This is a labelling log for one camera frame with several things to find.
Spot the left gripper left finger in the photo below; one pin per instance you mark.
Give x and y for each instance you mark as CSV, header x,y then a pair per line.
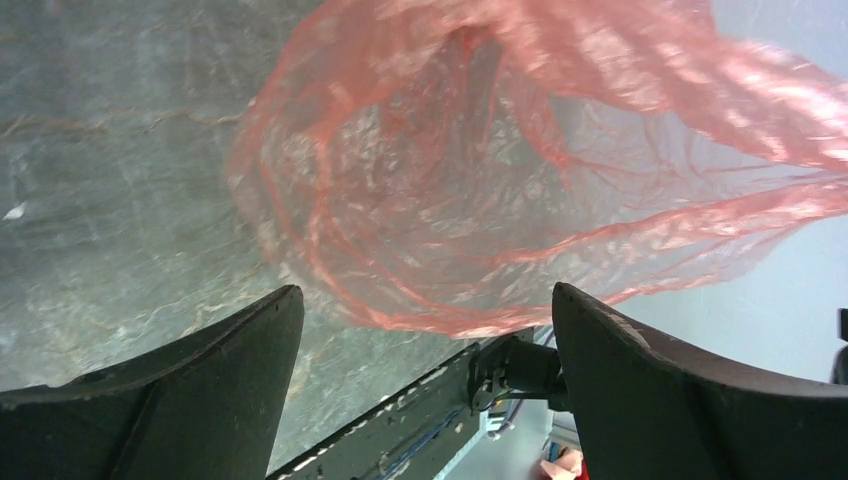
x,y
206,406

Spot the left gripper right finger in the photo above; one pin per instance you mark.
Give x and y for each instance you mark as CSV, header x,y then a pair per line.
x,y
648,405

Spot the red translucent trash bag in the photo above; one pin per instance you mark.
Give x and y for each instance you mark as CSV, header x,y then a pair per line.
x,y
438,166

